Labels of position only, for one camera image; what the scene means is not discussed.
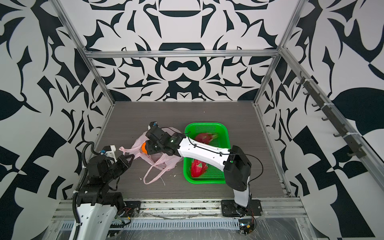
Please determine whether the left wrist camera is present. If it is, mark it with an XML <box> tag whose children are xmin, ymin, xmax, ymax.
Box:
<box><xmin>101</xmin><ymin>145</ymin><xmax>117</xmax><ymax>162</ymax></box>

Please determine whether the red dragon fruit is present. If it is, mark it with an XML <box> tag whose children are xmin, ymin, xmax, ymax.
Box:
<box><xmin>195</xmin><ymin>133</ymin><xmax>219</xmax><ymax>145</ymax></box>

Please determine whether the small circuit board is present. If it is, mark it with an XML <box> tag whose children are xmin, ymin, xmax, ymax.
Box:
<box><xmin>239</xmin><ymin>218</ymin><xmax>257</xmax><ymax>235</ymax></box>

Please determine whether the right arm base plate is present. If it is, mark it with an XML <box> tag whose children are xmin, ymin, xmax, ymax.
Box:
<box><xmin>221</xmin><ymin>200</ymin><xmax>263</xmax><ymax>218</ymax></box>

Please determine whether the round orange tangerine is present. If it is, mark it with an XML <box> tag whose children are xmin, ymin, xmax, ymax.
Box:
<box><xmin>141</xmin><ymin>142</ymin><xmax>148</xmax><ymax>155</ymax></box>

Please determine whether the pink plastic bag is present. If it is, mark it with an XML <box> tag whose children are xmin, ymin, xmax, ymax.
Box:
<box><xmin>119</xmin><ymin>131</ymin><xmax>184</xmax><ymax>185</ymax></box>

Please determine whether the aluminium frame rail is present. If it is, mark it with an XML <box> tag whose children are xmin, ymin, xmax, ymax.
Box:
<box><xmin>85</xmin><ymin>50</ymin><xmax>278</xmax><ymax>59</ymax></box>

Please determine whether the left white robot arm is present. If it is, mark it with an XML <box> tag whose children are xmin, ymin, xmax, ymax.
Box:
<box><xmin>70</xmin><ymin>142</ymin><xmax>135</xmax><ymax>240</ymax></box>

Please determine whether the green plastic basket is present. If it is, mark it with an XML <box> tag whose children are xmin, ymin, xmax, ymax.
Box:
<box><xmin>183</xmin><ymin>123</ymin><xmax>231</xmax><ymax>184</ymax></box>

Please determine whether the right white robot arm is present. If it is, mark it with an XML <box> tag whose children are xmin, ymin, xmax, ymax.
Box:
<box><xmin>143</xmin><ymin>122</ymin><xmax>253</xmax><ymax>216</ymax></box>

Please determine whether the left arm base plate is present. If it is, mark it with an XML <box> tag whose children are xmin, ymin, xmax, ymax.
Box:
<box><xmin>118</xmin><ymin>201</ymin><xmax>142</xmax><ymax>218</ymax></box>

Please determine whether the white slotted cable duct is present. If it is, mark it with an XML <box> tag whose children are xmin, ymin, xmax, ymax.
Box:
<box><xmin>110</xmin><ymin>219</ymin><xmax>240</xmax><ymax>231</ymax></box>

